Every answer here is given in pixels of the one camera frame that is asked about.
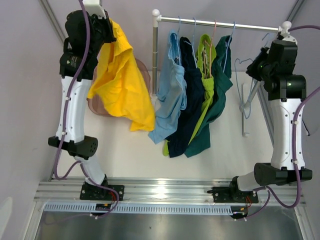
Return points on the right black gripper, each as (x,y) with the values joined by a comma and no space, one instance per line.
(264,54)

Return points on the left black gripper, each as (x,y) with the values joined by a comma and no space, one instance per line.
(107,23)

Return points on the dark green shorts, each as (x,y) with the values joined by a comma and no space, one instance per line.
(221,70)

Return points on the yellow shorts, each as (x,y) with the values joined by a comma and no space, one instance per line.
(120,84)

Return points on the lime green shorts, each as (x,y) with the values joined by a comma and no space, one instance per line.
(207,83)

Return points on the pink wire hanger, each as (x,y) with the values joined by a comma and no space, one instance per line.
(207,53)

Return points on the navy blue shorts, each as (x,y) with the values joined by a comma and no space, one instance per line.
(177,143)

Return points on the light blue shorts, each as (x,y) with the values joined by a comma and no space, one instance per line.
(171,93)

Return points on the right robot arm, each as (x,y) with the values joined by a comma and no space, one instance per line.
(287,96)

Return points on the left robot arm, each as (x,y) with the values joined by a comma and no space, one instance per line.
(87,30)

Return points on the white metal clothes rack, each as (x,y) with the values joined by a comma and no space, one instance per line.
(247,93)

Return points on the pink plastic basin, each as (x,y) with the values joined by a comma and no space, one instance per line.
(95,104)

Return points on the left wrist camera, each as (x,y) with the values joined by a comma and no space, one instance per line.
(94,7)

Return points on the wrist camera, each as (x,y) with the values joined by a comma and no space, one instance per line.
(286,36)
(94,7)

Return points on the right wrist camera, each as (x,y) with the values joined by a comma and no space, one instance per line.
(286,36)

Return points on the aluminium mounting rail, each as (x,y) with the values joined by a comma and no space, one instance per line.
(136,190)

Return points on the slotted cable duct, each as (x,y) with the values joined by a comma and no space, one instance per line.
(138,208)

